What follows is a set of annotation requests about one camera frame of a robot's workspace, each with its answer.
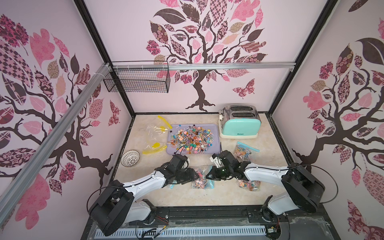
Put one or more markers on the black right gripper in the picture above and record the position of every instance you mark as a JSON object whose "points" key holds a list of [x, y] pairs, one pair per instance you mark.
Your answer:
{"points": [[215, 172]]}

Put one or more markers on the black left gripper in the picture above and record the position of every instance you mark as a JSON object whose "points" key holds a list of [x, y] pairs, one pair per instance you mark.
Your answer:
{"points": [[190, 173]]}

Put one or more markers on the purple plastic tray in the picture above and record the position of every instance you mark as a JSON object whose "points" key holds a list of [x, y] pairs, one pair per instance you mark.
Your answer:
{"points": [[193, 138]]}

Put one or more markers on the yellow-zip candy bag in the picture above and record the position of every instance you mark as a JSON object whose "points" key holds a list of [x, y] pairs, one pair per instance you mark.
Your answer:
{"points": [[153, 148], [158, 126]]}

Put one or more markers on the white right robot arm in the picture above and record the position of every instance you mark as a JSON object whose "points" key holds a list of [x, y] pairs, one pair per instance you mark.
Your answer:
{"points": [[302, 190]]}

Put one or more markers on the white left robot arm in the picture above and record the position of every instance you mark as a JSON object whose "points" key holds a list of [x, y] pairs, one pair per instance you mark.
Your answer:
{"points": [[122, 203]]}

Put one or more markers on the loose candy pile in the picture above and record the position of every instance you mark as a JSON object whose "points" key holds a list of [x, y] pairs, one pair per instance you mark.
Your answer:
{"points": [[190, 139]]}

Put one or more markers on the mint green toaster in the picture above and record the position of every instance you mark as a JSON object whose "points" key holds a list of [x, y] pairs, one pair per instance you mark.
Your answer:
{"points": [[239, 122]]}

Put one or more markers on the white round strainer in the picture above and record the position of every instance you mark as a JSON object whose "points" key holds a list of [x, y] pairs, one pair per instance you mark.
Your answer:
{"points": [[130, 158]]}

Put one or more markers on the white slotted cable duct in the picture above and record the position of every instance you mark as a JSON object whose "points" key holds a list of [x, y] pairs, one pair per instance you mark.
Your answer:
{"points": [[182, 233]]}

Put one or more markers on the black wire basket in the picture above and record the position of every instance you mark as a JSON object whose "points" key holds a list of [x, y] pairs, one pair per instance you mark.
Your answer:
{"points": [[139, 77]]}

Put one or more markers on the aluminium rail back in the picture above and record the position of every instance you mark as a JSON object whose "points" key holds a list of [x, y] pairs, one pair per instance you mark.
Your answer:
{"points": [[220, 66]]}

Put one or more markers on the aluminium rail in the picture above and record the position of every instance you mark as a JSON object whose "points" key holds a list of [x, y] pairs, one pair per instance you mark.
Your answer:
{"points": [[220, 66], [23, 180]]}

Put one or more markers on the aluminium rail left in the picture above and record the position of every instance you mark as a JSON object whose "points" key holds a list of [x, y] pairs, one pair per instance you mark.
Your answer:
{"points": [[23, 180]]}

